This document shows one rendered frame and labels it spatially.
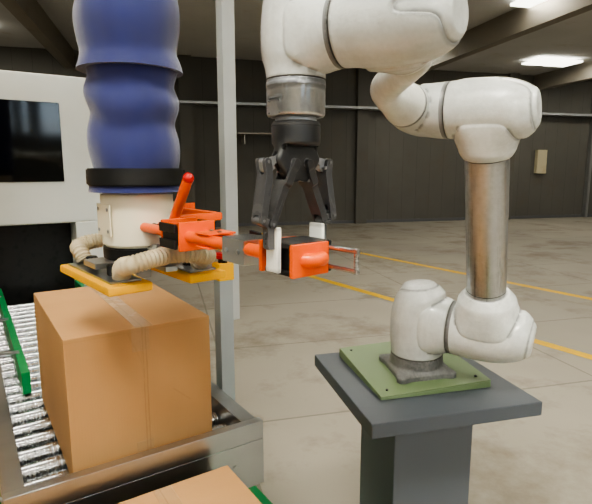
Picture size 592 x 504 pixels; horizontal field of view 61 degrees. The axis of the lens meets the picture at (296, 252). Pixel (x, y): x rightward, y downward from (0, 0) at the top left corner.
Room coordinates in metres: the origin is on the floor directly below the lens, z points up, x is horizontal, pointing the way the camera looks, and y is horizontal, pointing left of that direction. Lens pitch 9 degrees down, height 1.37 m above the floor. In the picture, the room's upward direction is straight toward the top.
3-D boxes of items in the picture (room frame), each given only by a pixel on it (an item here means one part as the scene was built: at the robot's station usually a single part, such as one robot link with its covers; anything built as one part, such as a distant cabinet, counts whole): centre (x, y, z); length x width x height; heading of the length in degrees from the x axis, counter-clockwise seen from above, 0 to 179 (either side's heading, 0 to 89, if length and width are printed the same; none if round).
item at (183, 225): (1.05, 0.23, 1.24); 0.10 x 0.08 x 0.06; 130
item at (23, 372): (2.40, 1.46, 0.60); 1.60 x 0.11 x 0.09; 33
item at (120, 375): (1.58, 0.59, 0.75); 0.60 x 0.40 x 0.40; 34
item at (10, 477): (2.07, 1.32, 0.50); 2.31 x 0.05 x 0.19; 33
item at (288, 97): (0.79, 0.00, 1.47); 0.09 x 0.09 x 0.06
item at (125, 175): (1.24, 0.39, 1.36); 0.23 x 0.23 x 0.04
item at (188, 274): (1.30, 0.32, 1.14); 0.34 x 0.10 x 0.05; 40
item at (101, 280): (1.18, 0.46, 1.14); 0.34 x 0.10 x 0.05; 40
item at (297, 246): (0.78, 0.00, 1.24); 0.08 x 0.07 x 0.05; 40
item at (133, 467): (1.27, 0.40, 0.58); 0.70 x 0.03 x 0.06; 123
